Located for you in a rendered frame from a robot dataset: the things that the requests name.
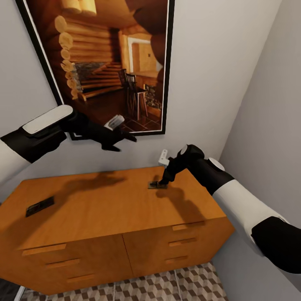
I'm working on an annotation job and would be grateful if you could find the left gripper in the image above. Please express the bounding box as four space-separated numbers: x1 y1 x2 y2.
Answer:
93 125 137 152

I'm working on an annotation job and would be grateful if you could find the mousetrap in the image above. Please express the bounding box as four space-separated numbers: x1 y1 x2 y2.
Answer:
26 196 54 217
148 181 168 189

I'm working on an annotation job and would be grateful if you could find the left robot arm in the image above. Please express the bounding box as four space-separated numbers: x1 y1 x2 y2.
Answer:
0 105 137 187

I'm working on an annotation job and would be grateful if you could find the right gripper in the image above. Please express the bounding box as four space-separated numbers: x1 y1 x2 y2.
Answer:
159 157 182 184

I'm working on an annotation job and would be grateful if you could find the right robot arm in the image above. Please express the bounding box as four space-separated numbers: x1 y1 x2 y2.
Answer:
159 145 301 293

